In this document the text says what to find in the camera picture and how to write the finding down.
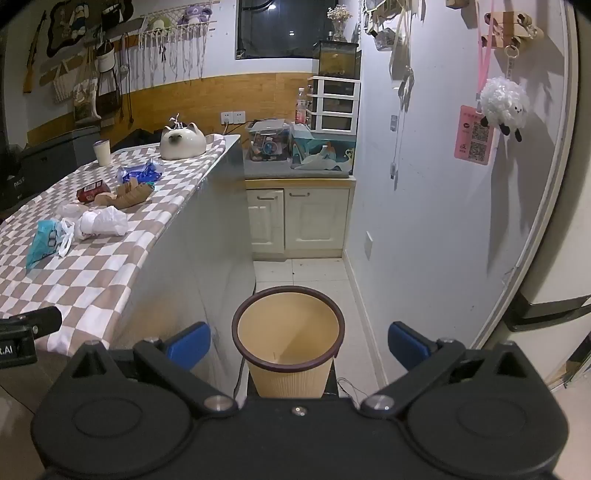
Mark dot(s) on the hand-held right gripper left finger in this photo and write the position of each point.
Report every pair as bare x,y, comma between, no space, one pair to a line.
189,344

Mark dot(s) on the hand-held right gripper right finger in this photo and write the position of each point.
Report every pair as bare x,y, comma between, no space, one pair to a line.
406,344

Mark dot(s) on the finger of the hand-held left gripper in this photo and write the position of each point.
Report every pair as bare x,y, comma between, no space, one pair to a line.
44,321

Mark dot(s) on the teal plastic bag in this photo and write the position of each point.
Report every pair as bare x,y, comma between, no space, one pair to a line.
44,242

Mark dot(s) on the beige trash bin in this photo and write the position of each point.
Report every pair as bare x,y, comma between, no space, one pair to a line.
288,360

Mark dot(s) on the white plastic bag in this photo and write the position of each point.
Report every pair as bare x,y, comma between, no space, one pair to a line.
104,222

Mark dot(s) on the red box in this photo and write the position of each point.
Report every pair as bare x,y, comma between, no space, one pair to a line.
90,193

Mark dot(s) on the blue snack packet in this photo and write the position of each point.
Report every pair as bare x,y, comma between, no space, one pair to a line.
141,173

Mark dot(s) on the cream cabinet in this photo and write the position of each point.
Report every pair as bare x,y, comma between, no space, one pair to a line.
300,221

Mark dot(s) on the grey storage box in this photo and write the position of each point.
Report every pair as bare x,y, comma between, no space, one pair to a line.
60,157

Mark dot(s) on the white cup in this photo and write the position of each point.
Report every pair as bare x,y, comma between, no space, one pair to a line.
102,154

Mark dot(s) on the white ceramic cat figure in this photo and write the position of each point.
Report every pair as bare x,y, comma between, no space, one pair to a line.
182,144

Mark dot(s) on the black cloth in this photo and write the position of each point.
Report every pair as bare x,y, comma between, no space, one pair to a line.
138,138

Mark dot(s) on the teal tank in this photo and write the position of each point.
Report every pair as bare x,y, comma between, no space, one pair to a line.
323,154

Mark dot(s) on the pink card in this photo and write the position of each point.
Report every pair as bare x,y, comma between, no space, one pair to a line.
471,143

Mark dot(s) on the clear storage box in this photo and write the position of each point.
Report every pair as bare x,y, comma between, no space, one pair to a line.
268,145

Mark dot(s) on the mesh tote bag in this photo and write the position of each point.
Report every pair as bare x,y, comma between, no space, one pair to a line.
69,85

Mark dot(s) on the white drawer unit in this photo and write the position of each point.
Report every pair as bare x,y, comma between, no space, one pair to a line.
334,104

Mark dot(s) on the pink water bottle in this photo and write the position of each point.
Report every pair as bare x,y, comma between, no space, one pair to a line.
301,108

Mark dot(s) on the white sheep plush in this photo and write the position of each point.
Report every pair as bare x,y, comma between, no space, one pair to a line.
503,104

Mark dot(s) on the white hanging pot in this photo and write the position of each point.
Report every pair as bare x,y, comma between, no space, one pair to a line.
106,57

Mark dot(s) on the glass fish tank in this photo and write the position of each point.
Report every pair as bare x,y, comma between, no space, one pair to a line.
337,57

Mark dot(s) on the hanging paper ornaments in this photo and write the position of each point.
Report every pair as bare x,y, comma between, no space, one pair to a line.
385,18

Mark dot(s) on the purple plush toy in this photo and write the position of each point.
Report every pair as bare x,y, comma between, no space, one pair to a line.
196,14

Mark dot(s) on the dark window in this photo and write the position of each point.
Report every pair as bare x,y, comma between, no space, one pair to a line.
286,27

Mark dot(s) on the dried flower vase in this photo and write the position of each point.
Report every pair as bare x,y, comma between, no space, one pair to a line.
339,18

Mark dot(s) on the white wall switch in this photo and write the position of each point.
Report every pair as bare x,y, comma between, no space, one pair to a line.
368,244

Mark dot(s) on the white wall socket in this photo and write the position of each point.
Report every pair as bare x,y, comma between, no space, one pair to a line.
233,117

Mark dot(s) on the white fringed wall hanging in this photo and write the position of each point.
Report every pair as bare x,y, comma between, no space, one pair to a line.
175,46

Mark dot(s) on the wooden wall hook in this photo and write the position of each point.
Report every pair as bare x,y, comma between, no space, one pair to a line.
512,25

